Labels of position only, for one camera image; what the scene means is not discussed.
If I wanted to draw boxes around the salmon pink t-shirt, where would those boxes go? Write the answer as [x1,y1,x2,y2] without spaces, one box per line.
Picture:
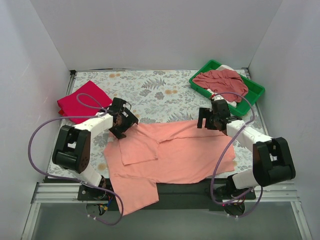
[104,120,231,215]

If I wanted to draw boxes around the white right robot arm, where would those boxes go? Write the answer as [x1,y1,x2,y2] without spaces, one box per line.
[197,99,296,199]

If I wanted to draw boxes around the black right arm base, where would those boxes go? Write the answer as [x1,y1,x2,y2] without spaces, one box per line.
[209,178,257,219]

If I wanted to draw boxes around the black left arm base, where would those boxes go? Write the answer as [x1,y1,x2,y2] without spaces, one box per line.
[76,184,119,217]

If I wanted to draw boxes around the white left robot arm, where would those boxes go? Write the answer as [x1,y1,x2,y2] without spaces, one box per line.
[52,97,139,200]

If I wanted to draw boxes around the floral patterned table mat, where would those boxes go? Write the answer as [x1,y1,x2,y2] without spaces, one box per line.
[46,68,278,180]

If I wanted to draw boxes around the dusty rose t-shirt in tray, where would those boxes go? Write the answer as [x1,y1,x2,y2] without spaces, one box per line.
[192,69,249,103]

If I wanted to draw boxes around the folded crimson red t-shirt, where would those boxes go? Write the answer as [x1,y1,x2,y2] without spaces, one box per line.
[57,80,112,124]

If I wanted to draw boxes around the green plastic tray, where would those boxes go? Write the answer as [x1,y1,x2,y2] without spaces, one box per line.
[189,59,265,117]

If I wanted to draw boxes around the white garment in tray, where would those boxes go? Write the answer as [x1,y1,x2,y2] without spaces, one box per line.
[216,65,237,108]

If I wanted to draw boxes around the orange folded garment under red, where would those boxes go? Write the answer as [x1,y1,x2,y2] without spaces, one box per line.
[58,109,64,117]

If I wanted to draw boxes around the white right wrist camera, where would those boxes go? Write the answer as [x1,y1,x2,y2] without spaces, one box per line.
[210,93,225,101]

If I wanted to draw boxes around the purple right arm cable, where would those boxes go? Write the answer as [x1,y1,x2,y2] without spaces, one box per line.
[209,91,264,219]

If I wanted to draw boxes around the aluminium front frame rail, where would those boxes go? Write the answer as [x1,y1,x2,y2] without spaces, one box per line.
[21,181,312,240]

